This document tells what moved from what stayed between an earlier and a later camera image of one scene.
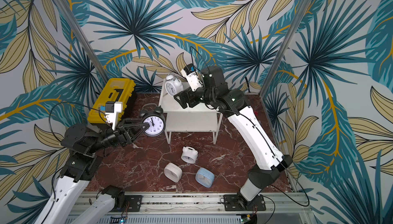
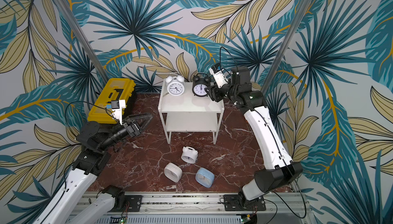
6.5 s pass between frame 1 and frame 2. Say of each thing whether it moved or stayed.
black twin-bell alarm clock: moved
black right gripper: moved
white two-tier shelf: stayed
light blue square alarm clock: stayed
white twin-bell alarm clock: stayed
